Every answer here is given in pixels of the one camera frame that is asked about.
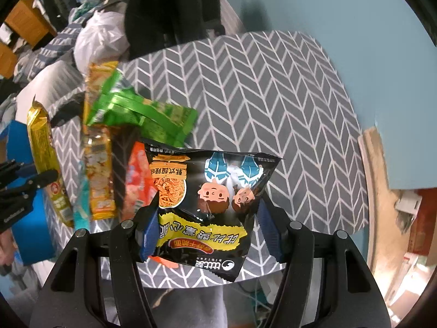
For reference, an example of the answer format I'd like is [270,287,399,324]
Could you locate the black office chair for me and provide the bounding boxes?
[125,0,226,60]

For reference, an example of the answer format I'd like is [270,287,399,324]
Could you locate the teal plastic bag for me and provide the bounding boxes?
[72,0,103,19]

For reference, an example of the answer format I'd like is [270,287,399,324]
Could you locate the long orange-yellow snack packet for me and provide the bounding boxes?
[83,61,119,221]

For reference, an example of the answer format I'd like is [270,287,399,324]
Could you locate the beige wooden board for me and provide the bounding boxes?
[358,126,410,298]

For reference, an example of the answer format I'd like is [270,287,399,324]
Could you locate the blue-grey striped blanket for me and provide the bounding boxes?
[32,24,89,72]

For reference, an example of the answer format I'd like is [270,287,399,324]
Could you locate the white plastic bag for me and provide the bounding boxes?
[73,10,132,74]

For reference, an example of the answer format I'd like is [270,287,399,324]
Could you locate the orange-red snack packet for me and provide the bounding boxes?
[123,142,178,269]

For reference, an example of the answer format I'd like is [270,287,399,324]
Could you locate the teal snack packet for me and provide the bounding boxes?
[73,159,92,230]

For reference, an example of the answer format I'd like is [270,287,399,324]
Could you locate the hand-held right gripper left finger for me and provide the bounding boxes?
[30,191,161,328]

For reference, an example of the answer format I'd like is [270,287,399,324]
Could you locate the blue cardboard box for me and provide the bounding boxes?
[0,120,57,265]

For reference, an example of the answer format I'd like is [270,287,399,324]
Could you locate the wooden furniture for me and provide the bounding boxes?
[0,0,57,79]

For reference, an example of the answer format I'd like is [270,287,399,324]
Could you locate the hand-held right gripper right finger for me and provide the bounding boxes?
[258,200,391,328]

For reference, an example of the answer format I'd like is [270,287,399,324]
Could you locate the grey cushion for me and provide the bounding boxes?
[17,60,86,120]

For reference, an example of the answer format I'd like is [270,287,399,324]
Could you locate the gold-yellow snack packet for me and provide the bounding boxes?
[26,97,75,228]

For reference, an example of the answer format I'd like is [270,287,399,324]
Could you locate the green snack packet bundle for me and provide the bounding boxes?
[85,70,199,148]

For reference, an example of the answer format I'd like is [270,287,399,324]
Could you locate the red cabinet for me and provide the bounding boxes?
[408,187,437,257]

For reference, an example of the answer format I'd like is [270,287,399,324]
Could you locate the person's left hand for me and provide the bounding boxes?
[0,230,16,276]

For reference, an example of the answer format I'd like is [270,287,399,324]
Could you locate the small white box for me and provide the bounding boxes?
[395,191,424,224]

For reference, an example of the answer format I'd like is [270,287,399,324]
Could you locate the black noodle snack packet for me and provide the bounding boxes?
[141,140,285,282]

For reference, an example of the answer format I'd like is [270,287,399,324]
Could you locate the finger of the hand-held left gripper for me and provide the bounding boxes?
[0,160,36,182]
[0,169,59,199]

